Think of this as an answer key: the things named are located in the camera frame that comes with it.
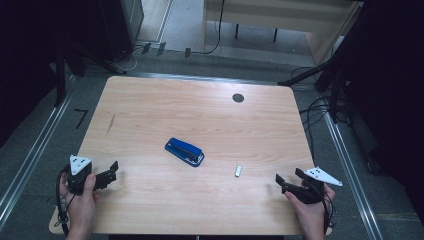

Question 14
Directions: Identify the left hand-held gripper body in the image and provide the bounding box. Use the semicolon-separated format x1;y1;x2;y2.
66;155;98;197

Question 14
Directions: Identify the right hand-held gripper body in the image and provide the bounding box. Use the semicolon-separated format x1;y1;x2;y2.
287;166;343;205

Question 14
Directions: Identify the blue stapler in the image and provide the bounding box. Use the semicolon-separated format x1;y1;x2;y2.
164;137;205;168

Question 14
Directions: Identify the person's right hand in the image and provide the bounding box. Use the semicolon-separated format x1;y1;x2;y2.
284;184;336;232

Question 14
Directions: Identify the person's left hand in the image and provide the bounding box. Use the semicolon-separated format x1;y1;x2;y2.
59;173;100;229

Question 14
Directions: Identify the black metal stand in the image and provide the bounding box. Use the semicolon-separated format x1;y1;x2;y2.
54;41;128;108
277;58;348;124

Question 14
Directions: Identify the black cabinet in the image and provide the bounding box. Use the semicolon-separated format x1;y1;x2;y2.
98;0;145;63

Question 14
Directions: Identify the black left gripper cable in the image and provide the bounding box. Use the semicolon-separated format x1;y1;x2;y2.
55;164;73;236

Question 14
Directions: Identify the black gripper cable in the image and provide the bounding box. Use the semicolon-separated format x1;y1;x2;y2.
319;189;336;235
55;164;73;236

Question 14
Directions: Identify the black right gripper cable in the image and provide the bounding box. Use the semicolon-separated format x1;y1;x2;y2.
319;189;336;235

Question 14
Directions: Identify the metal floor rail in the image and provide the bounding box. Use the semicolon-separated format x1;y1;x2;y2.
0;74;78;231
321;109;384;240

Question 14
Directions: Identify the bundle of black cables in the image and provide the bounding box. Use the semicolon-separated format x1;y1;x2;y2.
289;66;351;163

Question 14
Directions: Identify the white floor cable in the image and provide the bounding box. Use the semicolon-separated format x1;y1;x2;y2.
122;45;145;73

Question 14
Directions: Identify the black hanging cable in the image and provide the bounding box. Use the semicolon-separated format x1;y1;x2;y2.
190;0;226;56

